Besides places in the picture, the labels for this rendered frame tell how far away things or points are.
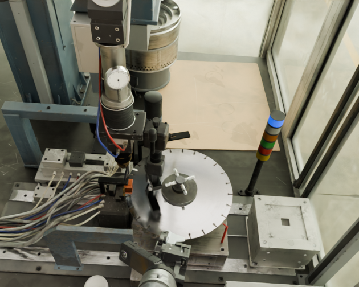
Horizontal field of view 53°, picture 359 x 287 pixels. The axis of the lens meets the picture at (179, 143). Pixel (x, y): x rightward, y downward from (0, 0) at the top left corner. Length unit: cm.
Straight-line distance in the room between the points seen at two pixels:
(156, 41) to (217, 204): 73
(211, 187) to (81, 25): 62
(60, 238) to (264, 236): 59
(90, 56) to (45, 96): 74
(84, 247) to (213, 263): 42
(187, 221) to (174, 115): 66
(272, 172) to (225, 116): 34
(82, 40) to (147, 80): 87
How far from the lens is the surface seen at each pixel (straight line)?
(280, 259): 121
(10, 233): 131
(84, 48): 82
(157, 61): 156
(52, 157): 130
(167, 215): 106
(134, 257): 85
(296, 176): 144
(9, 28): 145
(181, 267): 85
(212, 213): 108
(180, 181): 106
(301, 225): 120
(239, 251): 126
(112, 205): 117
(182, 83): 176
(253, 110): 169
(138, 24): 109
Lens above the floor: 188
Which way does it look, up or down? 49 degrees down
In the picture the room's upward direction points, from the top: 5 degrees clockwise
